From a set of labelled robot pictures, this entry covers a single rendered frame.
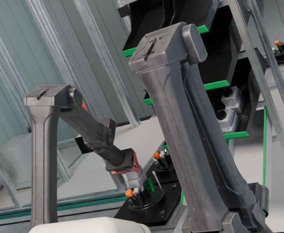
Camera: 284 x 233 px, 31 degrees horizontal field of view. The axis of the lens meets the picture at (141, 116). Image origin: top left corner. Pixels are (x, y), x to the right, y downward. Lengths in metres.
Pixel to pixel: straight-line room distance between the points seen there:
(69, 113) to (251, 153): 0.60
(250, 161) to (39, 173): 0.69
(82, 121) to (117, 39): 4.24
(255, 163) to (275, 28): 3.50
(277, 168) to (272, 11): 3.14
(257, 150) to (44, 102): 0.71
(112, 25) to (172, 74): 4.72
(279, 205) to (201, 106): 0.86
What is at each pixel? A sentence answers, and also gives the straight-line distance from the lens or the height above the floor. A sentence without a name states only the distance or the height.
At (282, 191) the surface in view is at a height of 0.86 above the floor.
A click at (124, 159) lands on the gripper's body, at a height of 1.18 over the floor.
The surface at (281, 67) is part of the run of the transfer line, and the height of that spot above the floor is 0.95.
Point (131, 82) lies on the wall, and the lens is 5.72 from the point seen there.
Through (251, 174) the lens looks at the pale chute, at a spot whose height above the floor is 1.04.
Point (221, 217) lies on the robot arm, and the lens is 0.92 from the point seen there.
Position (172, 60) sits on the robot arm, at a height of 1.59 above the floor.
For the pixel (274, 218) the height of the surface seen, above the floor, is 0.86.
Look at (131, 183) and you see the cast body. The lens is 1.78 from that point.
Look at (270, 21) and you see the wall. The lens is 5.00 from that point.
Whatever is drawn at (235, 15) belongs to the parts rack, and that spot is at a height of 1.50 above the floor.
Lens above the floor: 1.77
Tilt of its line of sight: 17 degrees down
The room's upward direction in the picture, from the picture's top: 24 degrees counter-clockwise
